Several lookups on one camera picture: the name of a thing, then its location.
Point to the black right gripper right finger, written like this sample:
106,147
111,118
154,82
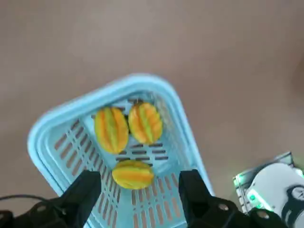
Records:
194,197

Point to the blue plastic basket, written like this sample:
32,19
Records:
147,82

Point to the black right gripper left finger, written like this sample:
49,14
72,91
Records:
78,194

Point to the yellow star fruit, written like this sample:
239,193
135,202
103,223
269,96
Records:
145,123
111,133
132,174

